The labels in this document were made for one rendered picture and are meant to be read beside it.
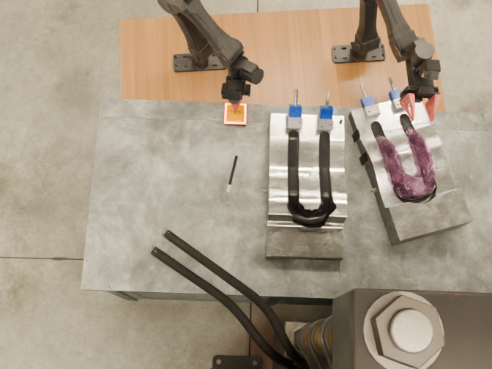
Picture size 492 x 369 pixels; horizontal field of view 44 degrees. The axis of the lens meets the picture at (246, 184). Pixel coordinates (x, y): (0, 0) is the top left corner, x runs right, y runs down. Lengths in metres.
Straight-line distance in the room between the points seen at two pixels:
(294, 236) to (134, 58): 0.91
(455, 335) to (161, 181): 1.45
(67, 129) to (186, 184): 1.16
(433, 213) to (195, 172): 0.83
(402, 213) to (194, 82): 0.89
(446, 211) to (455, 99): 1.28
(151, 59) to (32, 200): 1.10
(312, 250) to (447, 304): 1.17
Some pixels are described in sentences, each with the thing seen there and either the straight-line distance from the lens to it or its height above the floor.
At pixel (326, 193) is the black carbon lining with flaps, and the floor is 0.92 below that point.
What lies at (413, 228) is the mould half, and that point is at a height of 0.91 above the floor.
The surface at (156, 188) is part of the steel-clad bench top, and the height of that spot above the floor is 0.80.
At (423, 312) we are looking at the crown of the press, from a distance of 0.88.
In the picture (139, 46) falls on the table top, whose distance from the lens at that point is 2.39.
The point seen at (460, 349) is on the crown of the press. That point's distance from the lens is 0.94.
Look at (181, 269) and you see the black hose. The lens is 2.06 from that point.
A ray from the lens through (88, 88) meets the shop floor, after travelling 3.25.
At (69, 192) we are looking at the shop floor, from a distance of 3.09.
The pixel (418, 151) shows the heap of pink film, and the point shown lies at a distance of 2.16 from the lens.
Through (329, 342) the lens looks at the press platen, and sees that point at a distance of 1.36.
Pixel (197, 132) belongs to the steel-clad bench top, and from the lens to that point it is 2.22.
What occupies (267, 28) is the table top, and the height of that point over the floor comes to 0.80.
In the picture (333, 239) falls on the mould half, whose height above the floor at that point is 0.86.
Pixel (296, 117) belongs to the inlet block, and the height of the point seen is 0.93.
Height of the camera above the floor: 2.88
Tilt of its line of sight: 75 degrees down
